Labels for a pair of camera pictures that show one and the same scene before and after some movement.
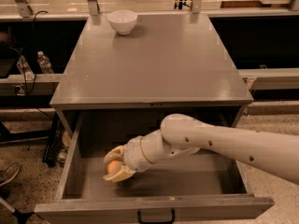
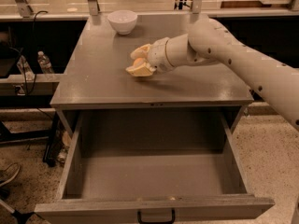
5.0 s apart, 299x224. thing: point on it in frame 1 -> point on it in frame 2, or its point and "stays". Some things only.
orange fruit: (114, 167) -> (138, 62)
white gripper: (134, 155) -> (158, 56)
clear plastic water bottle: (45, 65) stays
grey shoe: (9, 174) stays
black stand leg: (52, 142) stays
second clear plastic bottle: (25, 70) stays
